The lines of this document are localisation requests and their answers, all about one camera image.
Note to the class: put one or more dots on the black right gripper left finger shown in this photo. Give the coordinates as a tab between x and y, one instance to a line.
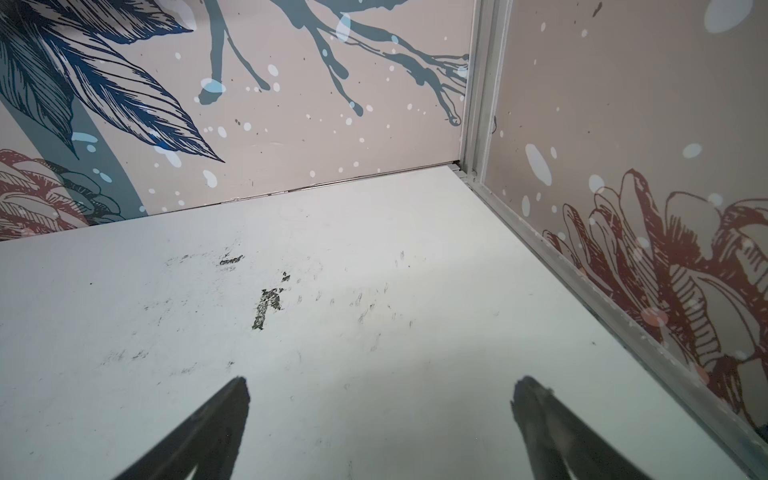
203	446

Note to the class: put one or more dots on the aluminium frame corner post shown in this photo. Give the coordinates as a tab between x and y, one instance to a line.
489	36

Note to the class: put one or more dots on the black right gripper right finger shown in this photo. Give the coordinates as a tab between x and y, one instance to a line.
559	444

